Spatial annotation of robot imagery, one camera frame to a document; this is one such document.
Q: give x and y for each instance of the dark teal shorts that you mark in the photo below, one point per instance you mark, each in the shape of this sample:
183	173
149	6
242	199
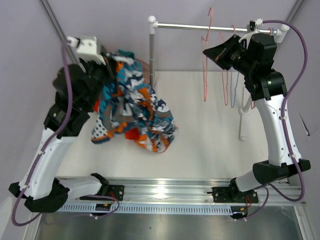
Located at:
127	54

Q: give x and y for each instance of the patterned blue orange shorts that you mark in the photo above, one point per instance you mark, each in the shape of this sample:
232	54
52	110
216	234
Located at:
131	104

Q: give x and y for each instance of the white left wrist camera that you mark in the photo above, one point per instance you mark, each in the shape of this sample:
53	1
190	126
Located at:
87	48

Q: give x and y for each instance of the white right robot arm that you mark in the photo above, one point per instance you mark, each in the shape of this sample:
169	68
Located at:
268	90

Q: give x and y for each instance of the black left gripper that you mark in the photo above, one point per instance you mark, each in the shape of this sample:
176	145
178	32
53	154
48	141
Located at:
111	77

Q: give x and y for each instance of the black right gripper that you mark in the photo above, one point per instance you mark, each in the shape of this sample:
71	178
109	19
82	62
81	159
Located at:
219	54

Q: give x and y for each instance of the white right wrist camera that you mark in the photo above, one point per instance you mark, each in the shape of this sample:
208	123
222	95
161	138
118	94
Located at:
253	28

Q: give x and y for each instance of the pink translucent plastic basin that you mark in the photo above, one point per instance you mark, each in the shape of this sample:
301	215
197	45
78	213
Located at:
145	70

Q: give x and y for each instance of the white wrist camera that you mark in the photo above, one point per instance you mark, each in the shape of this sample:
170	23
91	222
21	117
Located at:
253	28
87	48

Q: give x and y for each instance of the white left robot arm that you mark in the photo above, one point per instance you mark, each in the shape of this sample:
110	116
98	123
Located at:
78	88

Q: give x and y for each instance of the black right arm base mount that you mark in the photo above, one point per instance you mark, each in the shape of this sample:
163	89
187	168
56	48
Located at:
227	194

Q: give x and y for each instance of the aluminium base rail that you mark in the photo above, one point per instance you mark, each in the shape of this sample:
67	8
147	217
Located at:
192	191

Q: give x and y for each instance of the pink hanger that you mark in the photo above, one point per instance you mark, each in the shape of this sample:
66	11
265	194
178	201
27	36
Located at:
204	45
252	105
225	75

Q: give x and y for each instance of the blue hanger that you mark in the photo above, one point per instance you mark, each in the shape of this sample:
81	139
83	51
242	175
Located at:
233	89
273	32

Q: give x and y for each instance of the silver white clothes rack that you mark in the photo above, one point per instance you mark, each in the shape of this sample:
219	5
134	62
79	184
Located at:
245	109

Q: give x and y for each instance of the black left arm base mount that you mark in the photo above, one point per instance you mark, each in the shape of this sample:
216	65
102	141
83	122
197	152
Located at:
116	191

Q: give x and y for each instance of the grey slotted cable duct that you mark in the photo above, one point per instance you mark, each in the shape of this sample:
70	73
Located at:
135	208

